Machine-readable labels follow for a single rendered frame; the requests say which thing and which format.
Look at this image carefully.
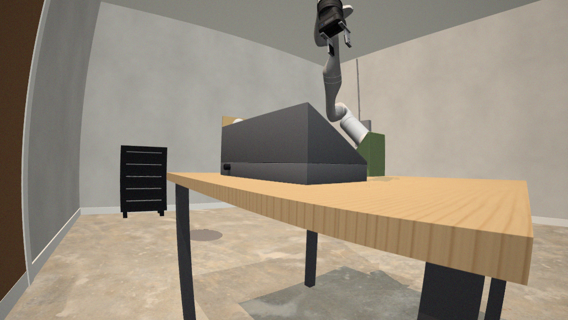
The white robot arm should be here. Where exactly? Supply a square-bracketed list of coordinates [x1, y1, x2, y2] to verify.
[314, 10, 369, 146]

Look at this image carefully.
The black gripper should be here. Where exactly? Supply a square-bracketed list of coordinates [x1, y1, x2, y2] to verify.
[317, 0, 353, 57]

